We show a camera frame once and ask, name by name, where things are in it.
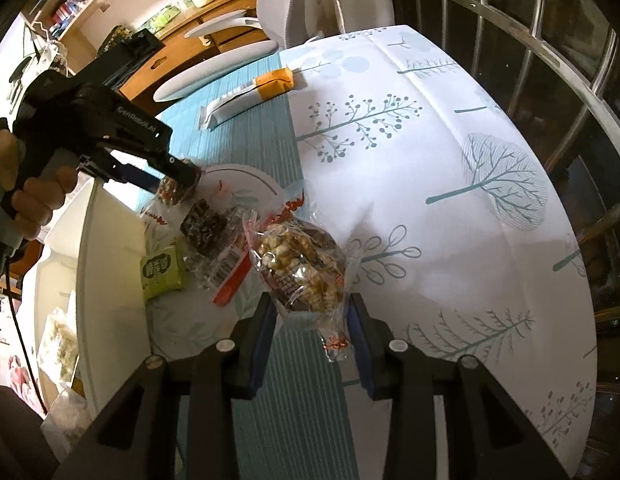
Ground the rice cracker clear packet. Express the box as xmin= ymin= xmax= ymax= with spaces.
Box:
xmin=37 ymin=308 xmax=78 ymax=388

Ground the clear packet dark brownie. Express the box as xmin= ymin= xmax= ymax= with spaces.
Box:
xmin=180 ymin=198 xmax=251 ymax=307

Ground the white tree-print tablecloth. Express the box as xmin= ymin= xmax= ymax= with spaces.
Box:
xmin=162 ymin=26 xmax=596 ymax=474

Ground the black cable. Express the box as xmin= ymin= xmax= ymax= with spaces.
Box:
xmin=2 ymin=253 xmax=48 ymax=418

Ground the metal window grille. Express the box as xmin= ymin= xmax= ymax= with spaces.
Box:
xmin=392 ymin=0 xmax=620 ymax=402

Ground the white orange snack bar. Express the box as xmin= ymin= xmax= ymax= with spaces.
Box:
xmin=198 ymin=67 xmax=295 ymax=130

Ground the white plastic organizer bin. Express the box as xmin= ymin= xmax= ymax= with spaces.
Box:
xmin=33 ymin=181 xmax=150 ymax=416

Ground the white office chair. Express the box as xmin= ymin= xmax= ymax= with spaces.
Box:
xmin=153 ymin=0 xmax=395 ymax=103

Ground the wooden desk with drawers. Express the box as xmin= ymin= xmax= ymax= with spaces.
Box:
xmin=119 ymin=0 xmax=267 ymax=102

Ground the green tea snack packet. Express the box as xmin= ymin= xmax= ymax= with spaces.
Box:
xmin=139 ymin=245 xmax=187 ymax=301

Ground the person's left hand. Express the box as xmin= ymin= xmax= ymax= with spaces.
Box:
xmin=0 ymin=129 xmax=78 ymax=240

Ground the teal striped table runner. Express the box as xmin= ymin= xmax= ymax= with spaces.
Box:
xmin=157 ymin=52 xmax=364 ymax=480

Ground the small nut cluster packet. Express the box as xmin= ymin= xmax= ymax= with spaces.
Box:
xmin=139 ymin=158 xmax=203 ymax=228

